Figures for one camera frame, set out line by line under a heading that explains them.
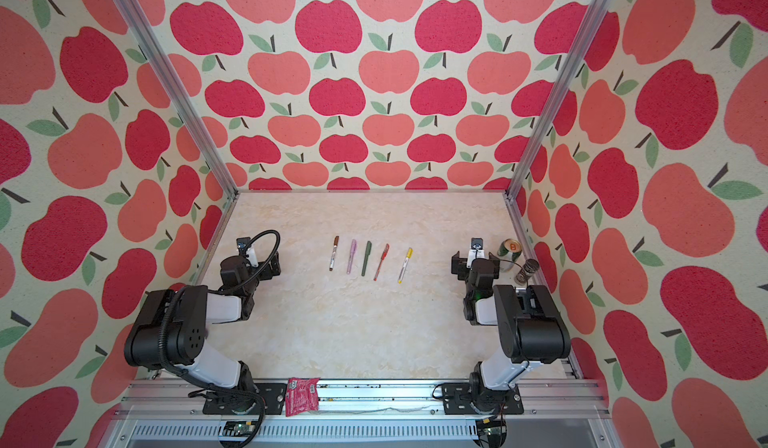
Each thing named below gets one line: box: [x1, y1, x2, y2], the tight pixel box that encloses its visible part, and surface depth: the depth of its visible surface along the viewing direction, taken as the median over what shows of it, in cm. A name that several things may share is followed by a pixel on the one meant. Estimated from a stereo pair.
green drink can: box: [498, 238, 522, 262], surface depth 93 cm
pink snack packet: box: [285, 377, 320, 417], surface depth 76 cm
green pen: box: [361, 240, 372, 277], surface depth 104 cm
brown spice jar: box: [514, 258, 540, 286], surface depth 91 cm
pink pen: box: [346, 239, 357, 275], surface depth 104 cm
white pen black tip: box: [329, 235, 340, 271], surface depth 106 cm
